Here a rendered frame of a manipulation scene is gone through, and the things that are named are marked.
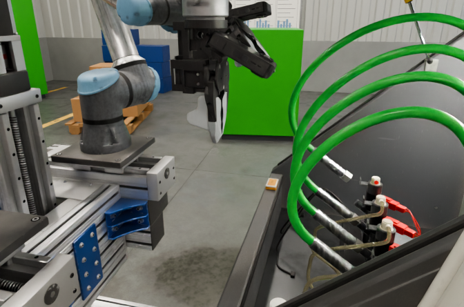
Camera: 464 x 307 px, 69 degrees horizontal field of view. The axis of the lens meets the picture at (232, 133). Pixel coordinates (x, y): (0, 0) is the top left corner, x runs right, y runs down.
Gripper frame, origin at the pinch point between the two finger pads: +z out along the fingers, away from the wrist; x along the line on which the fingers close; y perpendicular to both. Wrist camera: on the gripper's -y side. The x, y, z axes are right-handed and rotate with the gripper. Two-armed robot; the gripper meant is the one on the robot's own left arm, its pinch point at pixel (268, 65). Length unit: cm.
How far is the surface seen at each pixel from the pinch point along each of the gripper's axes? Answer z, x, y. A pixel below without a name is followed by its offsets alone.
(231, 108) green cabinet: -83, -282, 129
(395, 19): 12.4, 10.8, -24.9
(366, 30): 10.7, 11.3, -20.3
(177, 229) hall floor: 10, -115, 147
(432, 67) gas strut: 20.8, -24.5, -28.2
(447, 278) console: 41, 40, -11
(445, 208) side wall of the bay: 55, -36, -9
